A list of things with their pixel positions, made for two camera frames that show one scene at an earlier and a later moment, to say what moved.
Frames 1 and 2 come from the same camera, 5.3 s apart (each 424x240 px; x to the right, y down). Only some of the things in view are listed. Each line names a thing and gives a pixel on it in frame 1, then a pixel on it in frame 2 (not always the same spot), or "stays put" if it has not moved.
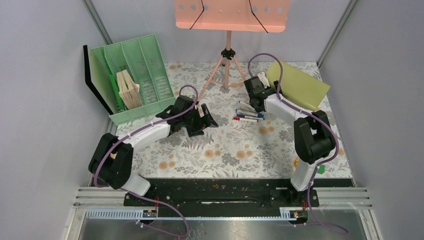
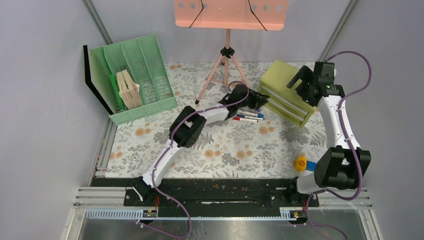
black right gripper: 276,83 → 305,74
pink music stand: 251,16 stays put
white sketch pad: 90,84 stays put
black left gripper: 197,130 → 257,100
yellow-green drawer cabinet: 298,87 stays put
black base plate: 230,193 stays put
